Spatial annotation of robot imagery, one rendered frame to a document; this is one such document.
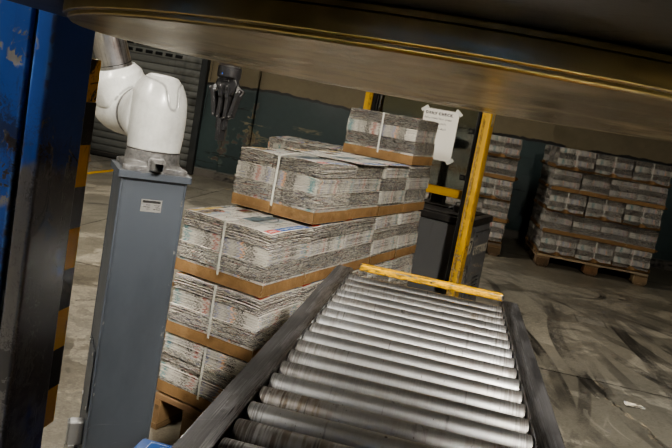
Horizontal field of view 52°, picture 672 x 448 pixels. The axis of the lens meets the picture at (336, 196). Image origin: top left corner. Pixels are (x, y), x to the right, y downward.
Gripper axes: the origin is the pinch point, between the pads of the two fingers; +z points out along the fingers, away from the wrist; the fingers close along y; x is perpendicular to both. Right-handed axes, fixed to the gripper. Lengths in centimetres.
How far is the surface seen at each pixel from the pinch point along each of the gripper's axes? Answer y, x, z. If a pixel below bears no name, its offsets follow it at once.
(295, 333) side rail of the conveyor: -70, 59, 34
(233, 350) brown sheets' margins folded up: -11, -11, 74
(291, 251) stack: -19, -26, 39
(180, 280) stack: 16, -11, 56
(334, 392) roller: -90, 78, 34
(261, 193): 5.8, -39.2, 23.4
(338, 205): -18, -58, 24
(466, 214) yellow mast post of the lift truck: -35, -181, 30
